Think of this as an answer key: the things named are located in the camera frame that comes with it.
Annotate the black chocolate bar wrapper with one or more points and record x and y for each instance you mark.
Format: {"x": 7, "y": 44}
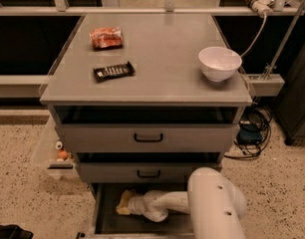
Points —
{"x": 114, "y": 71}

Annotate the grey open bottom drawer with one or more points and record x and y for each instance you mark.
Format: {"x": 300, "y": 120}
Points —
{"x": 108, "y": 224}

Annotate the blue electronics box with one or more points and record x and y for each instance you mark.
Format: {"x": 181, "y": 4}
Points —
{"x": 249, "y": 137}

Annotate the clear plastic storage bin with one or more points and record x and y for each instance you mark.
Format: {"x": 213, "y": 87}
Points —
{"x": 45, "y": 155}

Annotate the grey top drawer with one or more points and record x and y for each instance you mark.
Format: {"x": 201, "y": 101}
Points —
{"x": 147, "y": 137}

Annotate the black bag on floor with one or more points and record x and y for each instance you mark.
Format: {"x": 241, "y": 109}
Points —
{"x": 14, "y": 232}

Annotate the white cup in bin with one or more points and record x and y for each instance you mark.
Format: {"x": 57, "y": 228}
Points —
{"x": 58, "y": 145}

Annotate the orange ball in bin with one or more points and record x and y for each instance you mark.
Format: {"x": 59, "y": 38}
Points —
{"x": 63, "y": 155}

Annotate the dark grey side cabinet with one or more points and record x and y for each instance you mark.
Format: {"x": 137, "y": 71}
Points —
{"x": 290, "y": 105}

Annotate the grey middle drawer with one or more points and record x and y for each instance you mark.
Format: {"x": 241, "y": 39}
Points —
{"x": 104, "y": 172}

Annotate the yellow sponge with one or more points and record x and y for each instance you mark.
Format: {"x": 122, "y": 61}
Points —
{"x": 122, "y": 207}

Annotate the grey drawer cabinet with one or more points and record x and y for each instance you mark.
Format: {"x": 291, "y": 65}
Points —
{"x": 168, "y": 86}

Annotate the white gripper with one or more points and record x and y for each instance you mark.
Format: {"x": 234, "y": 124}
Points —
{"x": 135, "y": 204}

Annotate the white power strip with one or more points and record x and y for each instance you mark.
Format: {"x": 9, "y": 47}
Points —
{"x": 261, "y": 7}

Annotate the white bowl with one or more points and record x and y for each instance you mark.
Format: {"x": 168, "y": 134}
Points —
{"x": 218, "y": 63}

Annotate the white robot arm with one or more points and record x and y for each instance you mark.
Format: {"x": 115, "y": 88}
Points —
{"x": 215, "y": 205}

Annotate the red snack bag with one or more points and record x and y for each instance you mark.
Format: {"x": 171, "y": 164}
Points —
{"x": 107, "y": 37}

